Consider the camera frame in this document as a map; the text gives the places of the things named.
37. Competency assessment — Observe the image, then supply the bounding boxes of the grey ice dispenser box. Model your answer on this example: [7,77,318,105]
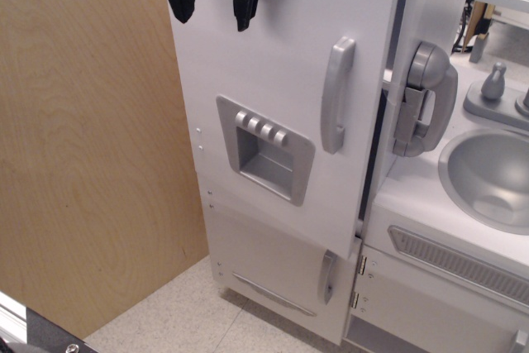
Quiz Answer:
[216,95,316,207]

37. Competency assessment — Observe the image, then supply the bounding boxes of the white oven door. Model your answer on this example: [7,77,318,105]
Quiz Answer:
[346,246,528,352]

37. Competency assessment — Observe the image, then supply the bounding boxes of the grey toy faucet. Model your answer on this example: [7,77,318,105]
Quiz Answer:
[464,62,528,131]

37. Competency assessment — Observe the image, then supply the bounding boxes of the grey toy sink basin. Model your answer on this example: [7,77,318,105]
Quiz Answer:
[438,129,528,236]

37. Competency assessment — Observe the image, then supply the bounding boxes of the grey toy telephone handset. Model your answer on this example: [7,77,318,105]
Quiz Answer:
[393,42,458,157]

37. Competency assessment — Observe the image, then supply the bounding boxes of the grey fridge door handle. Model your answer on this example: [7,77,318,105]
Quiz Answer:
[320,36,355,155]

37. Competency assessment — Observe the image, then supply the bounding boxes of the white lower freezer door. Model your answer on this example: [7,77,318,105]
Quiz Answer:
[202,174,364,346]

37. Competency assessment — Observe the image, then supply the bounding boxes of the grey vent grille panel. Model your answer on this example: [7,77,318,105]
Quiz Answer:
[388,226,528,307]

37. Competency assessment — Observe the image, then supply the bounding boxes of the grey freezer door handle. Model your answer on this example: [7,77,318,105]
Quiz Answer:
[317,250,337,305]

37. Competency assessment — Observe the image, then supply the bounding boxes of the white toy fridge door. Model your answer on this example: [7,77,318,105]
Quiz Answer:
[169,0,398,257]

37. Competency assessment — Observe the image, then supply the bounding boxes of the white toy kitchen cabinet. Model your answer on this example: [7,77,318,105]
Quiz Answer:
[174,0,528,352]

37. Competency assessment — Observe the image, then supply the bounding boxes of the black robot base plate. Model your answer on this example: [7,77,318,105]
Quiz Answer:
[1,292,97,353]

